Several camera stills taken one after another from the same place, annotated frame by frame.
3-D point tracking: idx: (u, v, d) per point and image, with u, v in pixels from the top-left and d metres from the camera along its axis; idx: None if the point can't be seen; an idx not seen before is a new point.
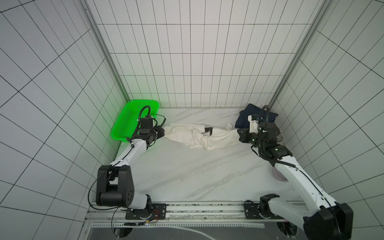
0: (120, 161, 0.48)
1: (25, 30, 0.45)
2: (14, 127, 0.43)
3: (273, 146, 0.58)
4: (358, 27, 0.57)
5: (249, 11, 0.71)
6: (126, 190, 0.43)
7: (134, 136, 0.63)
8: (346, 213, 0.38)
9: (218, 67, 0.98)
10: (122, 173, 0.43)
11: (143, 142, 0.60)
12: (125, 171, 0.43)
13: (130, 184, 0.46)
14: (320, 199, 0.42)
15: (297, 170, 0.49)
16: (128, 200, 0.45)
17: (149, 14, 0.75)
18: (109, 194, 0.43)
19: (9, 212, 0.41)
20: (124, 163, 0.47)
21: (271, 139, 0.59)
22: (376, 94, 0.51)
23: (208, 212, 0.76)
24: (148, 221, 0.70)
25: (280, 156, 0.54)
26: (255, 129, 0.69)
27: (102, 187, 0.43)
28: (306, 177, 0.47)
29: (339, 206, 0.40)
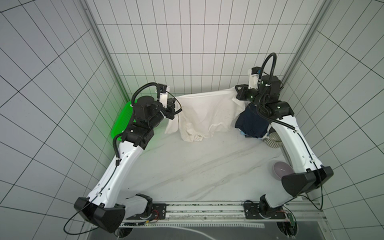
0: (97, 195, 0.38)
1: (25, 31, 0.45)
2: (15, 127, 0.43)
3: (274, 103, 0.51)
4: (358, 27, 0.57)
5: (249, 11, 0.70)
6: (105, 223, 0.37)
7: (126, 136, 0.46)
8: (327, 175, 0.41)
9: (218, 67, 0.99)
10: (99, 211, 0.36)
11: (133, 151, 0.44)
12: (102, 212, 0.36)
13: (115, 212, 0.41)
14: (309, 162, 0.43)
15: (295, 132, 0.47)
16: (115, 226, 0.42)
17: (150, 14, 0.75)
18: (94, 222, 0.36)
19: (9, 212, 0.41)
20: (101, 199, 0.38)
21: (273, 96, 0.52)
22: (377, 93, 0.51)
23: (208, 212, 0.76)
24: (148, 221, 0.70)
25: (281, 116, 0.49)
26: (255, 85, 0.61)
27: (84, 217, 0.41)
28: (301, 140, 0.45)
29: (322, 169, 0.42)
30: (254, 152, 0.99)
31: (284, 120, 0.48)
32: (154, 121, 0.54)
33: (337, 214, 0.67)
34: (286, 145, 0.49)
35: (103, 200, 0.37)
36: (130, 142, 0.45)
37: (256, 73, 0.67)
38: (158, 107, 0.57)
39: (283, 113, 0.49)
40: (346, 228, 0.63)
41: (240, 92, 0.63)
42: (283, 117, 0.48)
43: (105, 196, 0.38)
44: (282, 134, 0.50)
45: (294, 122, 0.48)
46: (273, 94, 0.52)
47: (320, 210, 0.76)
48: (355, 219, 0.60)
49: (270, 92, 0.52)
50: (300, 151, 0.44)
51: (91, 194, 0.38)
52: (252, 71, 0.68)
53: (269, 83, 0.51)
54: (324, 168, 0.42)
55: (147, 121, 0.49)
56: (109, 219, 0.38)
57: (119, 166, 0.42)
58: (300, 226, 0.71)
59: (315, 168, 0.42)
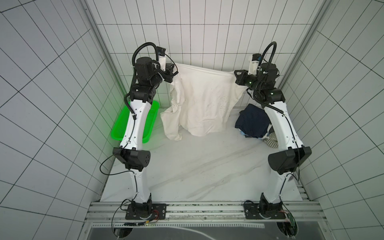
0: (128, 142, 0.49)
1: (24, 30, 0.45)
2: (15, 127, 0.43)
3: (269, 90, 0.56)
4: (358, 27, 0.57)
5: (249, 11, 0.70)
6: (142, 159, 0.52)
7: (133, 95, 0.52)
8: (305, 153, 0.48)
9: (218, 67, 0.99)
10: (135, 152, 0.48)
11: (143, 106, 0.51)
12: (137, 152, 0.48)
13: (145, 151, 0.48)
14: (291, 142, 0.49)
15: (283, 115, 0.52)
16: (145, 163, 0.56)
17: (150, 15, 0.75)
18: (130, 161, 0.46)
19: (9, 212, 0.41)
20: (132, 145, 0.48)
21: (269, 83, 0.57)
22: (377, 94, 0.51)
23: (208, 212, 0.76)
24: (148, 221, 0.70)
25: (273, 101, 0.54)
26: (255, 71, 0.64)
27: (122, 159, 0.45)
28: (288, 122, 0.51)
29: (303, 148, 0.51)
30: (254, 152, 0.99)
31: (275, 105, 0.54)
32: (155, 81, 0.60)
33: (337, 214, 0.67)
34: (275, 127, 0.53)
35: (135, 145, 0.49)
36: (139, 100, 0.51)
37: (256, 60, 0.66)
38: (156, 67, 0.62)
39: (276, 99, 0.54)
40: (346, 228, 0.63)
41: (239, 78, 0.67)
42: (274, 102, 0.54)
43: (134, 142, 0.49)
44: (272, 117, 0.56)
45: (284, 107, 0.53)
46: (269, 81, 0.57)
47: (320, 210, 0.76)
48: (355, 219, 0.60)
49: (266, 79, 0.57)
50: (285, 132, 0.51)
51: (122, 142, 0.49)
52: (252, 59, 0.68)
53: (267, 70, 0.55)
54: (304, 147, 0.48)
55: (149, 80, 0.55)
56: (142, 157, 0.52)
57: (136, 120, 0.50)
58: (299, 226, 0.71)
59: (296, 147, 0.48)
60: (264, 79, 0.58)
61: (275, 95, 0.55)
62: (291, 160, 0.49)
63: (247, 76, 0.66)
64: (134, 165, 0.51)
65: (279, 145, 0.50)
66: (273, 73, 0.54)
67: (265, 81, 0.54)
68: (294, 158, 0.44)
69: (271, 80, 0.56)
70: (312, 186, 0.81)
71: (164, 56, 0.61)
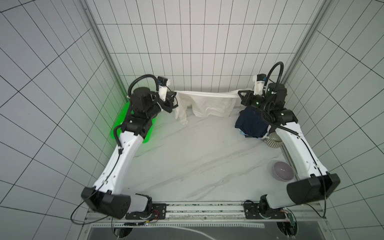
0: (104, 182, 0.39)
1: (24, 29, 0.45)
2: (15, 127, 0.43)
3: (279, 110, 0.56)
4: (358, 27, 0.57)
5: (249, 11, 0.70)
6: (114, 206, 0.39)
7: (125, 126, 0.47)
8: (332, 182, 0.40)
9: (218, 67, 0.99)
10: (108, 198, 0.37)
11: (134, 138, 0.45)
12: (110, 198, 0.38)
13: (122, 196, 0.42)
14: (313, 168, 0.42)
15: (298, 138, 0.47)
16: (121, 213, 0.43)
17: (150, 14, 0.75)
18: (101, 208, 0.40)
19: (9, 212, 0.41)
20: (108, 186, 0.39)
21: (278, 103, 0.54)
22: (377, 94, 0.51)
23: (208, 212, 0.76)
24: (148, 221, 0.70)
25: (284, 122, 0.50)
26: (260, 91, 0.63)
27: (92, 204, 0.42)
28: (305, 146, 0.46)
29: (328, 176, 0.43)
30: (254, 152, 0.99)
31: (288, 126, 0.50)
32: (152, 112, 0.55)
33: (337, 214, 0.67)
34: (290, 151, 0.49)
35: (111, 187, 0.39)
36: (130, 132, 0.46)
37: (261, 80, 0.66)
38: (156, 98, 0.58)
39: (287, 119, 0.51)
40: (346, 228, 0.63)
41: (245, 99, 0.64)
42: (287, 123, 0.50)
43: (111, 184, 0.39)
44: (286, 140, 0.50)
45: (298, 128, 0.49)
46: (278, 102, 0.54)
47: (320, 210, 0.76)
48: (355, 219, 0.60)
49: (276, 100, 0.54)
50: (304, 156, 0.44)
51: (97, 183, 0.39)
52: (257, 79, 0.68)
53: (276, 90, 0.53)
54: (329, 174, 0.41)
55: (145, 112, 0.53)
56: (117, 205, 0.40)
57: (122, 154, 0.43)
58: (300, 226, 0.71)
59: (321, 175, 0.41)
60: (274, 99, 0.55)
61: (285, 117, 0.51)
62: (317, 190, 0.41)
63: (253, 97, 0.63)
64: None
65: (299, 172, 0.45)
66: (283, 95, 0.52)
67: (275, 101, 0.54)
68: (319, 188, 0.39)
69: (281, 101, 0.53)
70: None
71: (165, 86, 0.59)
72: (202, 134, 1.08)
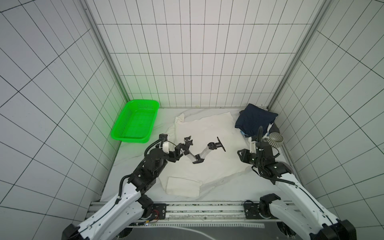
0: (88, 228, 0.42)
1: (24, 30, 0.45)
2: (14, 127, 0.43)
3: (271, 164, 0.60)
4: (358, 27, 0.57)
5: (249, 11, 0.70)
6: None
7: (133, 178, 0.54)
8: (348, 230, 0.39)
9: (218, 67, 0.99)
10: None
11: (135, 194, 0.51)
12: None
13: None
14: (322, 216, 0.42)
15: (297, 187, 0.50)
16: None
17: (150, 14, 0.75)
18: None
19: (9, 212, 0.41)
20: (88, 233, 0.41)
21: (269, 157, 0.62)
22: (377, 94, 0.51)
23: (208, 212, 0.76)
24: (148, 221, 0.70)
25: (279, 174, 0.56)
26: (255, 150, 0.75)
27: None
28: (306, 194, 0.48)
29: (341, 224, 0.42)
30: None
31: (283, 177, 0.54)
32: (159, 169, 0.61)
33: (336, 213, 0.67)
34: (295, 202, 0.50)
35: (91, 235, 0.41)
36: (134, 185, 0.52)
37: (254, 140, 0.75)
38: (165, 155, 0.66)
39: (282, 172, 0.56)
40: None
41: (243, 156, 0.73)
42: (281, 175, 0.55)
43: (93, 232, 0.41)
44: (287, 191, 0.53)
45: (295, 178, 0.54)
46: (268, 156, 0.62)
47: None
48: (355, 219, 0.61)
49: (265, 155, 0.62)
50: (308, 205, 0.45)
51: (82, 224, 0.42)
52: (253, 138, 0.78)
53: (262, 147, 0.63)
54: (342, 223, 0.40)
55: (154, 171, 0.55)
56: None
57: (117, 205, 0.47)
58: None
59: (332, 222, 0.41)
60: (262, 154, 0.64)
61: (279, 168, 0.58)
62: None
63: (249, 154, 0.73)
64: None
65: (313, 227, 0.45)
66: (267, 148, 0.61)
67: (264, 156, 0.63)
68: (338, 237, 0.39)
69: (269, 155, 0.62)
70: (312, 186, 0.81)
71: (166, 141, 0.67)
72: (202, 134, 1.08)
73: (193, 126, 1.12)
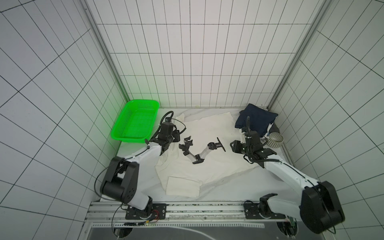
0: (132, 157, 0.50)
1: (24, 30, 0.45)
2: (14, 127, 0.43)
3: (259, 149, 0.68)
4: (358, 27, 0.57)
5: (249, 11, 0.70)
6: (128, 186, 0.44)
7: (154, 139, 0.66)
8: (327, 189, 0.42)
9: (218, 67, 0.99)
10: (130, 169, 0.45)
11: (158, 147, 0.62)
12: (134, 166, 0.45)
13: (133, 183, 0.46)
14: (304, 181, 0.46)
15: (281, 162, 0.55)
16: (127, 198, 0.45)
17: (150, 14, 0.75)
18: (114, 186, 0.45)
19: (9, 212, 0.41)
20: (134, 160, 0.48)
21: (257, 144, 0.67)
22: (377, 94, 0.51)
23: (208, 212, 0.76)
24: (148, 221, 0.70)
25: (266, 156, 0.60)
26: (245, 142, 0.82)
27: (110, 176, 0.45)
28: (290, 167, 0.52)
29: (320, 184, 0.44)
30: None
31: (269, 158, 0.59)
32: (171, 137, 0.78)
33: None
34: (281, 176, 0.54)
35: (137, 160, 0.49)
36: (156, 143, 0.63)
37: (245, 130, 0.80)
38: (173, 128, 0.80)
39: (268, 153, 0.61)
40: (345, 228, 0.63)
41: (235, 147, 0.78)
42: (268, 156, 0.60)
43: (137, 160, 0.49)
44: (273, 168, 0.57)
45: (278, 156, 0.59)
46: (256, 144, 0.67)
47: None
48: (355, 219, 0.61)
49: (253, 142, 0.68)
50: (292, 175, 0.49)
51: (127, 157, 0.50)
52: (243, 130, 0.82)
53: (250, 135, 0.68)
54: (320, 183, 0.44)
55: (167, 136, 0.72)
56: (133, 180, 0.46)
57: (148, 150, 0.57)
58: (300, 226, 0.71)
59: (313, 184, 0.44)
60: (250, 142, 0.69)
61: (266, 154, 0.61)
62: (317, 198, 0.41)
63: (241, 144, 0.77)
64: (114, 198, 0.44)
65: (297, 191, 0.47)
66: (255, 136, 0.66)
67: (253, 143, 0.67)
68: (318, 195, 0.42)
69: (257, 143, 0.67)
70: None
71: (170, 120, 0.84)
72: (202, 134, 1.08)
73: (193, 126, 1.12)
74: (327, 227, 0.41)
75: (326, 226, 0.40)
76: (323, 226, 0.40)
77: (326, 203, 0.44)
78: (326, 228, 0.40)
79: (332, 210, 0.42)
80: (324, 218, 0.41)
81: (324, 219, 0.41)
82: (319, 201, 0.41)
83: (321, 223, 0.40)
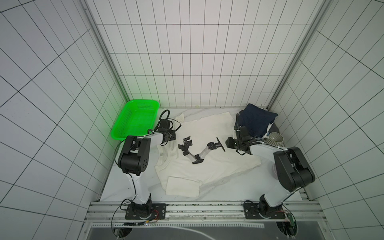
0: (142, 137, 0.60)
1: (24, 30, 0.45)
2: (15, 127, 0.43)
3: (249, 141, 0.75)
4: (358, 27, 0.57)
5: (249, 11, 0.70)
6: (143, 156, 0.52)
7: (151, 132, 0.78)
8: (296, 152, 0.50)
9: (218, 67, 0.99)
10: (144, 142, 0.54)
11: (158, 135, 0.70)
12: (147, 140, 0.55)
13: (147, 155, 0.56)
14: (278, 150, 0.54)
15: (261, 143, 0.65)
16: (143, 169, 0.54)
17: (149, 14, 0.75)
18: (130, 158, 0.52)
19: (8, 212, 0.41)
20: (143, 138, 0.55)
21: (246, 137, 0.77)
22: (377, 94, 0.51)
23: (208, 212, 0.76)
24: (148, 221, 0.70)
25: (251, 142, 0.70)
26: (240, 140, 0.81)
27: (126, 149, 0.53)
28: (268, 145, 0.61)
29: (291, 150, 0.53)
30: None
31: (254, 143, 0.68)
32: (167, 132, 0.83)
33: (337, 214, 0.67)
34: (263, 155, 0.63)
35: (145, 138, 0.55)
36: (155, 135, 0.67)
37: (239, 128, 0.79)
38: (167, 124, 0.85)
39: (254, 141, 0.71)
40: (346, 228, 0.63)
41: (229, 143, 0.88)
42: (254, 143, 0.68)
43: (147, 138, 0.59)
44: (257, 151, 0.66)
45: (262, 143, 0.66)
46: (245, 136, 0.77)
47: (320, 211, 0.76)
48: (355, 219, 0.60)
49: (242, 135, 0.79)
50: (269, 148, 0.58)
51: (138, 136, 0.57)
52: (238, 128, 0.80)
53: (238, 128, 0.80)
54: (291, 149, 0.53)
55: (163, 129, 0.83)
56: (147, 152, 0.55)
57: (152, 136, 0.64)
58: (300, 226, 0.71)
59: (284, 150, 0.53)
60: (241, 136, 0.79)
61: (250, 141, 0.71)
62: (286, 159, 0.49)
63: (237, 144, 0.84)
64: (131, 172, 0.55)
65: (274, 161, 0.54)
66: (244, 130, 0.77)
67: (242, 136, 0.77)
68: (287, 157, 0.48)
69: (245, 135, 0.77)
70: (312, 186, 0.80)
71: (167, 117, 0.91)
72: (202, 134, 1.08)
73: (193, 126, 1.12)
74: (299, 185, 0.47)
75: (297, 184, 0.47)
76: (295, 184, 0.47)
77: (298, 166, 0.51)
78: (297, 186, 0.47)
79: (303, 170, 0.48)
80: (295, 176, 0.47)
81: (296, 178, 0.47)
82: (289, 162, 0.49)
83: (294, 180, 0.47)
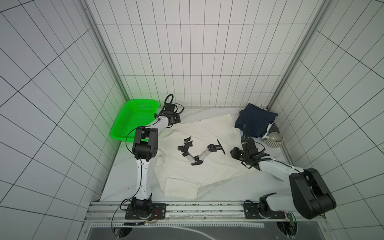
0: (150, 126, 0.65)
1: (24, 30, 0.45)
2: (14, 127, 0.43)
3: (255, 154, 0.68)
4: (359, 27, 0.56)
5: (249, 11, 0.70)
6: (154, 144, 0.61)
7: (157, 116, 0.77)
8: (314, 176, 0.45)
9: (218, 67, 0.98)
10: (153, 132, 0.61)
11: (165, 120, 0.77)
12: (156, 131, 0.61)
13: (157, 143, 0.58)
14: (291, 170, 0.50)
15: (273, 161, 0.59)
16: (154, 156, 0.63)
17: (150, 14, 0.75)
18: (141, 147, 0.61)
19: (8, 212, 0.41)
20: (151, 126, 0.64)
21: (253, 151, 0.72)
22: (377, 93, 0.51)
23: (208, 212, 0.76)
24: (148, 221, 0.70)
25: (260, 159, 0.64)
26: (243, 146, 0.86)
27: (137, 139, 0.61)
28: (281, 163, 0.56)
29: (308, 171, 0.48)
30: None
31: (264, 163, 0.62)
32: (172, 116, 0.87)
33: (336, 214, 0.67)
34: (275, 172, 0.57)
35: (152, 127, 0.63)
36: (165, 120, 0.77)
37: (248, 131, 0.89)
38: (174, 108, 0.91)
39: (262, 156, 0.66)
40: (346, 228, 0.63)
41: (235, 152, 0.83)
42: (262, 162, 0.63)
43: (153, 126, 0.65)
44: (270, 168, 0.59)
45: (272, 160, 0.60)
46: (252, 150, 0.72)
47: None
48: (355, 219, 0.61)
49: (248, 149, 0.74)
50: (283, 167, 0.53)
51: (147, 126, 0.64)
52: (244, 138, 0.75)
53: (245, 141, 0.74)
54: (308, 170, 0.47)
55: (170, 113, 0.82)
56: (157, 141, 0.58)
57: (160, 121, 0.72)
58: (300, 226, 0.71)
59: (300, 172, 0.48)
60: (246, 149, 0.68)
61: (259, 155, 0.67)
62: (303, 183, 0.44)
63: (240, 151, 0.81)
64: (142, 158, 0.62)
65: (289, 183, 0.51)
66: (250, 142, 0.72)
67: (249, 149, 0.73)
68: (304, 180, 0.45)
69: (253, 149, 0.72)
70: None
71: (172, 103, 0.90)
72: (202, 134, 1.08)
73: (193, 126, 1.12)
74: (318, 213, 0.42)
75: (317, 212, 0.42)
76: (315, 213, 0.42)
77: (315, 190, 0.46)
78: (317, 214, 0.42)
79: (322, 196, 0.44)
80: (314, 203, 0.43)
81: (315, 206, 0.42)
82: (306, 187, 0.44)
83: (313, 208, 0.42)
